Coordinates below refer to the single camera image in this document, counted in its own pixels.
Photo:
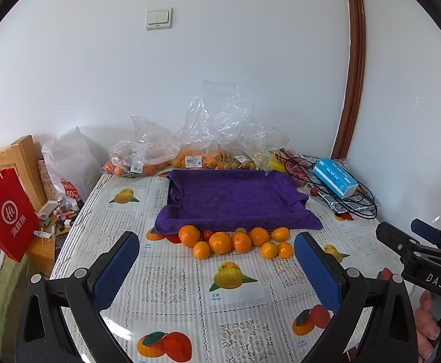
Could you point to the small red tomato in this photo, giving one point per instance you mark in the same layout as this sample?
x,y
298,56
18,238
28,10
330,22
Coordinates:
x,y
314,192

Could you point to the purple towel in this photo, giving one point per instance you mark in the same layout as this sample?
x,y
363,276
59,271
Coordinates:
x,y
222,201

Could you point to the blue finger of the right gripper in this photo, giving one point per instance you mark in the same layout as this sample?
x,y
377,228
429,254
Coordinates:
x,y
426,231
395,239

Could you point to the clear bag of kumquats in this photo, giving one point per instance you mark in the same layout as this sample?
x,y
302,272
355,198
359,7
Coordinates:
x,y
217,116

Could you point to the wooden chair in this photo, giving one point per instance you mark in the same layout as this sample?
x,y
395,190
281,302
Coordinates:
x,y
21,156

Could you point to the yellow snack bag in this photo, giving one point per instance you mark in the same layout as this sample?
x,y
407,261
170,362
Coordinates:
x,y
275,165

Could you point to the black tray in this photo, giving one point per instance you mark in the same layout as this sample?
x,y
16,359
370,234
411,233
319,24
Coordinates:
x,y
172,193

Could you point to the small green-yellow fruit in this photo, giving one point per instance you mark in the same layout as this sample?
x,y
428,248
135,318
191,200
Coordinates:
x,y
240,230

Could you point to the white plastic bag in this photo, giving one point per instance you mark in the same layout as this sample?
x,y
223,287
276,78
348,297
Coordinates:
x,y
73,169

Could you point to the oval orange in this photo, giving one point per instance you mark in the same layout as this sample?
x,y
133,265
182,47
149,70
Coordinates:
x,y
280,234

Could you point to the small orange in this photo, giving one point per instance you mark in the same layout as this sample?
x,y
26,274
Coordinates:
x,y
269,250
201,250
285,250

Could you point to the bag of red sausages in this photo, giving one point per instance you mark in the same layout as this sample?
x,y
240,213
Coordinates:
x,y
297,167

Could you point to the red paper bag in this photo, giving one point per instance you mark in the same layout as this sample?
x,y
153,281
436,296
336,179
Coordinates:
x,y
18,219

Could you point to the blue tissue pack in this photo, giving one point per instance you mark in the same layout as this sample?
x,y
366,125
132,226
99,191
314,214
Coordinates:
x,y
335,177

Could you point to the clear bag of longans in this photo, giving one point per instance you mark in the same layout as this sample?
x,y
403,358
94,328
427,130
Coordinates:
x,y
255,147

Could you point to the large orange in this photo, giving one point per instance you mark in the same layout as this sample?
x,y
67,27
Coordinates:
x,y
220,243
189,235

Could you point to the small red fruit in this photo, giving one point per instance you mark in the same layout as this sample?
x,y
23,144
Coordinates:
x,y
206,235

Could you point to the fruit print tablecloth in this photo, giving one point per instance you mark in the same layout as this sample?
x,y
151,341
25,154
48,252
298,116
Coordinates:
x,y
237,307

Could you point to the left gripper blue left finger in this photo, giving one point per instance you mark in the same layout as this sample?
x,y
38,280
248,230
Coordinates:
x,y
111,268

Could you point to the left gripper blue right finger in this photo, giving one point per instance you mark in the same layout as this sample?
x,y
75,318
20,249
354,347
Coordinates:
x,y
324,281

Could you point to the brown wooden door frame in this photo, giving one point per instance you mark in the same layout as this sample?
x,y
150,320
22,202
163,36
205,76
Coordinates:
x,y
355,78

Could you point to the grey patterned pouch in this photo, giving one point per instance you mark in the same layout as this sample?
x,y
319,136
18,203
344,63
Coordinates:
x,y
362,203

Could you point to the white light switch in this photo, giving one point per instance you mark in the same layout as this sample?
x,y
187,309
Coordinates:
x,y
159,18

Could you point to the clear bag of tangerines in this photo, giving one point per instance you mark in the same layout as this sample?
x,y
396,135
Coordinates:
x,y
152,148

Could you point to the person's right hand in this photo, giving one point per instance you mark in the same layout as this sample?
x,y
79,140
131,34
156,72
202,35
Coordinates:
x,y
427,329

